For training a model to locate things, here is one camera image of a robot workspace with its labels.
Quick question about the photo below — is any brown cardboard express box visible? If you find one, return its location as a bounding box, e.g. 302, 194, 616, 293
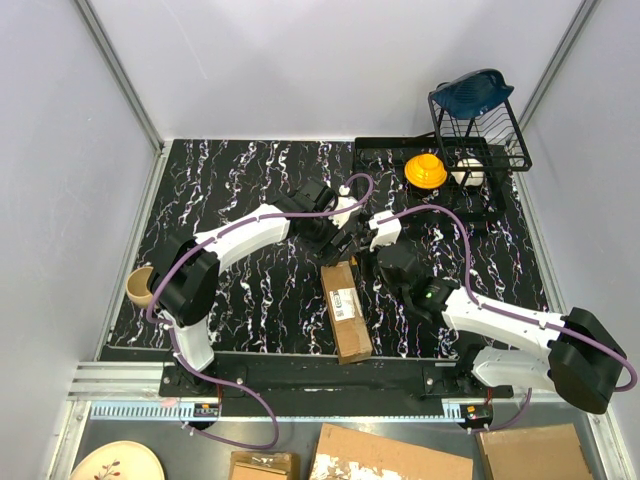
321, 261, 373, 365

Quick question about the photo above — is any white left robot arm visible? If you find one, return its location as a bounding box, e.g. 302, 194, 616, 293
146, 180, 362, 396

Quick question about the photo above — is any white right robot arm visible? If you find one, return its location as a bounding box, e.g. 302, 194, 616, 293
376, 245, 627, 414

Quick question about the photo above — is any cardboard box at corner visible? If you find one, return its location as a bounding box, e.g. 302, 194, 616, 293
476, 424, 594, 480

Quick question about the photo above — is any small cardboard box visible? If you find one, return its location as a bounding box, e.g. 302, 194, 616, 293
228, 451, 300, 480

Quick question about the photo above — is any yellow plastic cup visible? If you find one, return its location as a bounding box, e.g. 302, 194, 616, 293
404, 153, 447, 190

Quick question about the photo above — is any black drain tray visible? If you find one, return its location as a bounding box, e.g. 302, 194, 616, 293
352, 133, 510, 224

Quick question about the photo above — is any white small cup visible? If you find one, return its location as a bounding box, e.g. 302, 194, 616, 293
451, 157, 485, 188

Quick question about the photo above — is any blue bowl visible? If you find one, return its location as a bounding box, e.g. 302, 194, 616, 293
440, 69, 515, 119

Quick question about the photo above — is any beige ceramic mug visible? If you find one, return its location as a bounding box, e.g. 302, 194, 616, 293
125, 265, 154, 309

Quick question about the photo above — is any flat cardboard sheet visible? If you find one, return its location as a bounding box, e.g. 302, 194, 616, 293
309, 424, 473, 479

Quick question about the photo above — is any patterned ceramic plate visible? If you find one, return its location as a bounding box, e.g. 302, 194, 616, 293
70, 441, 165, 480

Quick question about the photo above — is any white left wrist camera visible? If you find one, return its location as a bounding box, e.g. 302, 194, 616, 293
329, 196, 360, 229

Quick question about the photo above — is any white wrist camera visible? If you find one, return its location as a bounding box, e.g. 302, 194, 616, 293
369, 210, 402, 252
329, 196, 360, 229

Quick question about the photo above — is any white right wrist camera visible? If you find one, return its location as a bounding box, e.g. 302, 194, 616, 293
369, 210, 402, 252

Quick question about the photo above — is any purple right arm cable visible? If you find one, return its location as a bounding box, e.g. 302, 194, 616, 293
370, 205, 639, 391

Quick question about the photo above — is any black wire dish rack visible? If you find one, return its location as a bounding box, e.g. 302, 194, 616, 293
428, 91, 532, 177

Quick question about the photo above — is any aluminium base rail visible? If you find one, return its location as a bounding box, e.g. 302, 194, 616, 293
68, 352, 513, 422

